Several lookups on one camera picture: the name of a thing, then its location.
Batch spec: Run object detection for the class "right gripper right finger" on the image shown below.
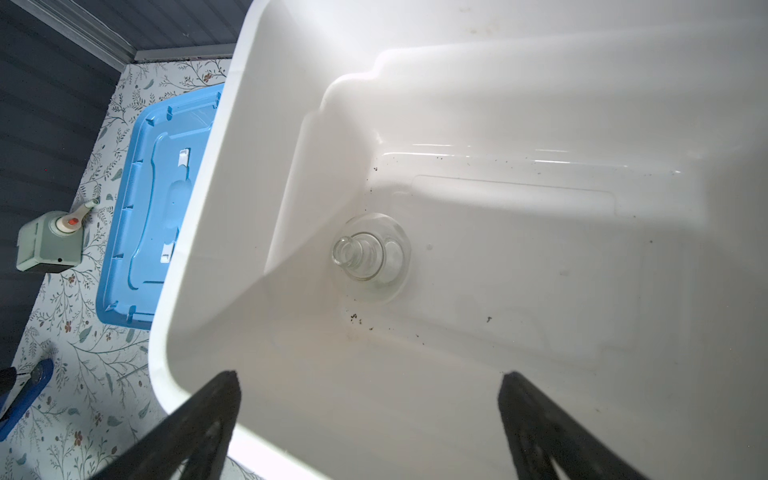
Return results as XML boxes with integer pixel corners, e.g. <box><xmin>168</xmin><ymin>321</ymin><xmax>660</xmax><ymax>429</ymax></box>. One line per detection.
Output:
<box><xmin>497</xmin><ymin>371</ymin><xmax>645</xmax><ymax>479</ymax></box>

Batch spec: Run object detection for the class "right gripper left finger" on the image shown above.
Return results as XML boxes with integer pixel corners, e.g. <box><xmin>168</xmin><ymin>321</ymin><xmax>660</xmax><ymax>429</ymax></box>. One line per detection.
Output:
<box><xmin>94</xmin><ymin>370</ymin><xmax>242</xmax><ymax>479</ymax></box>

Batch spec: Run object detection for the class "clear glass conical flask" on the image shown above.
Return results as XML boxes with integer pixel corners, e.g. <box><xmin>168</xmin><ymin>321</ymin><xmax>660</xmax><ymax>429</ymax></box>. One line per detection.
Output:
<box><xmin>330</xmin><ymin>213</ymin><xmax>411</xmax><ymax>303</ymax></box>

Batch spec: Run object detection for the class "white plastic storage bin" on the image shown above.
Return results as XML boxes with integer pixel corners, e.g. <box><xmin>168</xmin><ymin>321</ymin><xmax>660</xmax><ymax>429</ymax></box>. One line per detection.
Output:
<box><xmin>148</xmin><ymin>1</ymin><xmax>767</xmax><ymax>479</ymax></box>

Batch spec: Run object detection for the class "blue clip at table edge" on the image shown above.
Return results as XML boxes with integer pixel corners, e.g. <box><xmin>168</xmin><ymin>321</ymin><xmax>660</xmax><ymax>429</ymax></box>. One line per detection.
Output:
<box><xmin>1</xmin><ymin>358</ymin><xmax>54</xmax><ymax>441</ymax></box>

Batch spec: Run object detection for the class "blue plastic bin lid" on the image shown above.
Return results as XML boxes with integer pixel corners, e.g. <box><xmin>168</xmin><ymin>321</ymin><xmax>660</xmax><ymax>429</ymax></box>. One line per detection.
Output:
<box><xmin>96</xmin><ymin>85</ymin><xmax>223</xmax><ymax>330</ymax></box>

